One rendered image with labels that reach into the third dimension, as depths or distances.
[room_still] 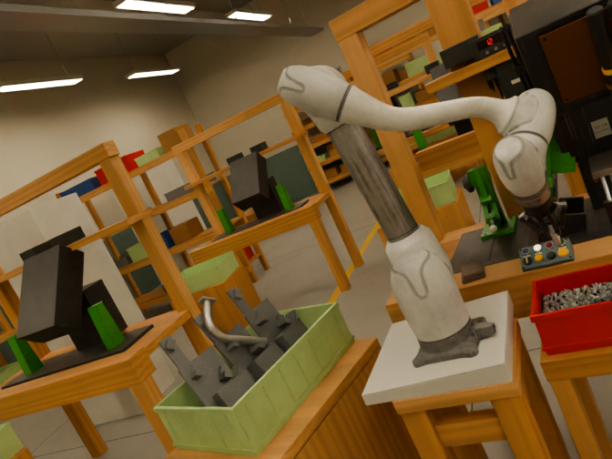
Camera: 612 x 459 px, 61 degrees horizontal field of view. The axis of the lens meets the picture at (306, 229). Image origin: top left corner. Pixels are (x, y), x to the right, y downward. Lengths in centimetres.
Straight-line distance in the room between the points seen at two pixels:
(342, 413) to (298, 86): 104
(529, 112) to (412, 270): 49
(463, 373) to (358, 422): 59
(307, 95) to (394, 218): 45
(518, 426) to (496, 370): 16
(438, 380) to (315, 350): 58
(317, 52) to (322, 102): 1110
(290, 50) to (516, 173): 1143
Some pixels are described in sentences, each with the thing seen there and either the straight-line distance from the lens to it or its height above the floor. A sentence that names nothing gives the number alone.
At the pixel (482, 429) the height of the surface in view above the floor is 72.
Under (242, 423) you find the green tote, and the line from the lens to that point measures 163.
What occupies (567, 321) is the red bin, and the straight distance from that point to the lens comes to 148.
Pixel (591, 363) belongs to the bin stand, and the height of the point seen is 78.
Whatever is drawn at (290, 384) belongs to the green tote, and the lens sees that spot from 176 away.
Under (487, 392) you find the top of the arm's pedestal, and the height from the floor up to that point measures 83.
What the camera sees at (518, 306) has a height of 79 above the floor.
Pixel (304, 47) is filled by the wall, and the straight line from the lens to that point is 1253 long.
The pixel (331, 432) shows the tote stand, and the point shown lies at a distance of 176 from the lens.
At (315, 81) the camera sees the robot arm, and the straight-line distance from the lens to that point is 136.
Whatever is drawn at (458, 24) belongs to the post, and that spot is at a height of 170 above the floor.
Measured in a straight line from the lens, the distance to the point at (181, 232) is 738.
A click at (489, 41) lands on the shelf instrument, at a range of 213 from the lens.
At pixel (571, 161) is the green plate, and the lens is 190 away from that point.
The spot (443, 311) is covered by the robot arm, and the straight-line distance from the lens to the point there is 140.
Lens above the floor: 160
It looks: 10 degrees down
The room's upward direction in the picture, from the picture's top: 25 degrees counter-clockwise
